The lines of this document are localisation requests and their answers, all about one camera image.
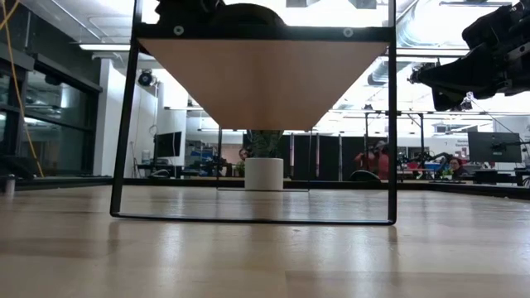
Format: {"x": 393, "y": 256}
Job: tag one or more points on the black leaf-shaped bowl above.
{"x": 256, "y": 16}

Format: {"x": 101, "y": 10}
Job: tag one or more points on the black background robot arm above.
{"x": 435, "y": 157}
{"x": 217, "y": 165}

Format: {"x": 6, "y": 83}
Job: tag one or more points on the black ceiling spotlight cluster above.
{"x": 422, "y": 66}
{"x": 469, "y": 103}

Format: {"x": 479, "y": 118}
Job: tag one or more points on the black computer monitor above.
{"x": 167, "y": 145}
{"x": 492, "y": 147}

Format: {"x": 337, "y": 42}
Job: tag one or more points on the person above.
{"x": 457, "y": 165}
{"x": 243, "y": 155}
{"x": 379, "y": 163}

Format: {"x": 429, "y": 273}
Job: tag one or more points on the small green desk plant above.
{"x": 448, "y": 171}
{"x": 239, "y": 169}

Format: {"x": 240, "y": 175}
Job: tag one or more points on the grey ceiling fixture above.
{"x": 296, "y": 3}
{"x": 362, "y": 4}

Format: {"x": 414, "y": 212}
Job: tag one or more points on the black office chair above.
{"x": 364, "y": 176}

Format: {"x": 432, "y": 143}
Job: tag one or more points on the black desk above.
{"x": 497, "y": 176}

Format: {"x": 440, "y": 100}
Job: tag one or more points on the black partition panels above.
{"x": 327, "y": 157}

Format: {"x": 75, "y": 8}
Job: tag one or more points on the white water jug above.
{"x": 146, "y": 157}

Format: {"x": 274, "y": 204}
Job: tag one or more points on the green snake plant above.
{"x": 265, "y": 142}

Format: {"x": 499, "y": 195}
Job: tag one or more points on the white round plant pot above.
{"x": 264, "y": 174}

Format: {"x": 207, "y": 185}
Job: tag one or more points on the small grey cylinder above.
{"x": 10, "y": 184}

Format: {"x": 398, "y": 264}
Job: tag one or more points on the black background rig frame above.
{"x": 393, "y": 112}

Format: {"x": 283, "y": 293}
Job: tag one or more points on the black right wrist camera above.
{"x": 490, "y": 24}

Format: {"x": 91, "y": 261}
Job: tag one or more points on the black round wall device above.
{"x": 145, "y": 78}

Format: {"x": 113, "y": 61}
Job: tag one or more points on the wooden shelf with black frame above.
{"x": 265, "y": 83}

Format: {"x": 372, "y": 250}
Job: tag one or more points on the black aluminium table frame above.
{"x": 331, "y": 184}

